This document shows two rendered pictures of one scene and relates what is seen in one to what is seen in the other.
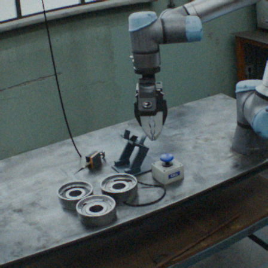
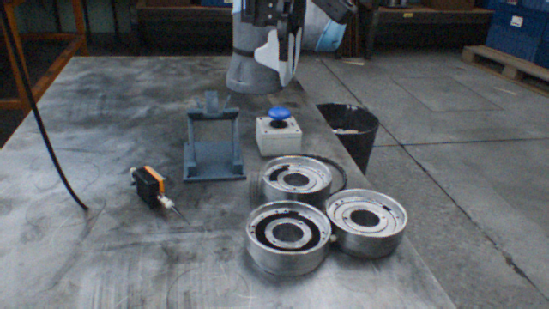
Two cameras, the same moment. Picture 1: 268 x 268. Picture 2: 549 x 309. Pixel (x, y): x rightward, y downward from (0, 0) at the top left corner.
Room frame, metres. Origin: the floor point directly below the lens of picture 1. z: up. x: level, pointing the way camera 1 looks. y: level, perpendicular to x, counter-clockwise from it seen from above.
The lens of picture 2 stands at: (1.00, 0.61, 1.17)
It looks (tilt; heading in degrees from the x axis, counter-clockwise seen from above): 28 degrees down; 284
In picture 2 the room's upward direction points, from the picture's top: 3 degrees clockwise
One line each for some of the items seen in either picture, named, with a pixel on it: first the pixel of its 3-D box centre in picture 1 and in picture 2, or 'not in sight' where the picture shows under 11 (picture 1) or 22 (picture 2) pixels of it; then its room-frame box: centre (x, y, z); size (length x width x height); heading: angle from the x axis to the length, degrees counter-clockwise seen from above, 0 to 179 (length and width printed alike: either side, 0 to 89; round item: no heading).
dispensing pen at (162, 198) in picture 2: (88, 163); (156, 195); (1.28, 0.16, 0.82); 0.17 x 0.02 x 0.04; 146
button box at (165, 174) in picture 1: (169, 170); (277, 133); (1.17, -0.08, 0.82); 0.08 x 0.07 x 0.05; 117
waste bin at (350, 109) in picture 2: not in sight; (334, 160); (1.17, -1.14, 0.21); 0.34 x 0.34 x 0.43
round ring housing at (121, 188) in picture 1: (119, 188); (296, 184); (1.10, 0.06, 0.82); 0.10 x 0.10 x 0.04
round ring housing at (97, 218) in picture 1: (96, 211); (364, 222); (0.99, 0.13, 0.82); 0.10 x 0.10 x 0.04
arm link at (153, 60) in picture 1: (145, 59); not in sight; (1.17, -0.04, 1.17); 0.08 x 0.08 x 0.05
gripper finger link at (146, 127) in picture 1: (146, 123); (272, 57); (1.17, -0.03, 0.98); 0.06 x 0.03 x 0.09; 176
